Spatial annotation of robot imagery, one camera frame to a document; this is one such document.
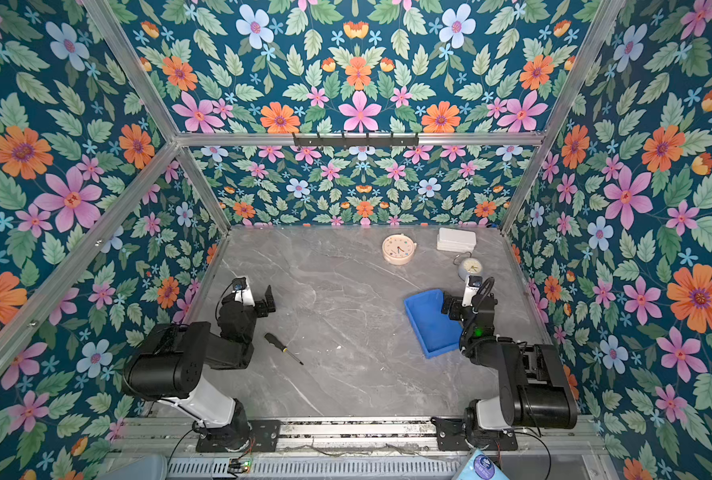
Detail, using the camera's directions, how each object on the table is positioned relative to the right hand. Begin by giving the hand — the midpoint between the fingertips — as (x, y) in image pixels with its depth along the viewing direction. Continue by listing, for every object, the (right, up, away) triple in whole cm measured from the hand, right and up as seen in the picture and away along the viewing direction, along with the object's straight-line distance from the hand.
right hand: (461, 291), depth 92 cm
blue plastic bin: (-8, -13, +1) cm, 15 cm away
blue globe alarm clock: (+6, +7, +12) cm, 15 cm away
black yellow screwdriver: (-59, -15, -2) cm, 61 cm away
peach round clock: (-19, +14, +18) cm, 29 cm away
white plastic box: (+3, +17, +16) cm, 24 cm away
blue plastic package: (-3, -35, -27) cm, 45 cm away
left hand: (-65, +4, -2) cm, 65 cm away
